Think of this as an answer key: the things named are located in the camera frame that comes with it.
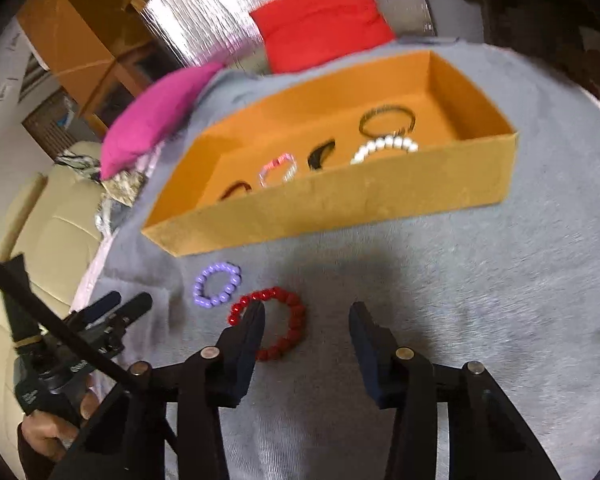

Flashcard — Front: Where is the purple bead bracelet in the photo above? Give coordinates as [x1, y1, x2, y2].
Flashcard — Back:
[192, 261, 244, 310]

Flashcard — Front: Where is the red bead bracelet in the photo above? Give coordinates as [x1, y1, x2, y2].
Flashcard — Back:
[226, 286, 309, 362]

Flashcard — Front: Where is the dark red bangle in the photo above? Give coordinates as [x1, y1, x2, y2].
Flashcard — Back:
[219, 181, 252, 202]

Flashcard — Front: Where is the pink white bead bracelet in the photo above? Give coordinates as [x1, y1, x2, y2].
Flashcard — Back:
[258, 152, 298, 189]

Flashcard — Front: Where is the black hair clip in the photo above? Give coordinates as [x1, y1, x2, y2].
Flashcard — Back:
[306, 139, 336, 170]

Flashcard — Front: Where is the white pearl bead bracelet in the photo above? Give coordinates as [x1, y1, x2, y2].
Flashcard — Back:
[349, 134, 421, 166]

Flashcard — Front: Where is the bronze metal bangle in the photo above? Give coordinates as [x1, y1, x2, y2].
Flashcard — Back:
[358, 104, 416, 139]

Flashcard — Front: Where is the left hand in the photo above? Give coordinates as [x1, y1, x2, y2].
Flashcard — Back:
[21, 375, 99, 463]

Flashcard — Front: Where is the pink bed sheet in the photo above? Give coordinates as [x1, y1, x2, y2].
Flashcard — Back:
[69, 142, 164, 313]

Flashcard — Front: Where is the beige sofa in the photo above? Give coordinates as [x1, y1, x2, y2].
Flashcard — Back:
[0, 162, 102, 440]

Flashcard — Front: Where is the patterned gold fabric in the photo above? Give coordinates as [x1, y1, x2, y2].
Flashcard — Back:
[102, 170, 146, 207]

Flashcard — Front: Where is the grey blanket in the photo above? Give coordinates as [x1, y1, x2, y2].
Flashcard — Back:
[93, 42, 600, 479]

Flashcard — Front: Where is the magenta pillow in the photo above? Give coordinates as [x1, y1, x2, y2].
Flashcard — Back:
[100, 63, 223, 180]

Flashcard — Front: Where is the wooden side table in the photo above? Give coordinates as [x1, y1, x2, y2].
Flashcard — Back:
[17, 0, 178, 138]

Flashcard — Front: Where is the orange cardboard box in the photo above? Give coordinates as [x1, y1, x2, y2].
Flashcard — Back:
[143, 50, 517, 257]

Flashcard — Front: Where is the red cushion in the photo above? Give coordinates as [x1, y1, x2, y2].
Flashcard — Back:
[250, 0, 396, 74]

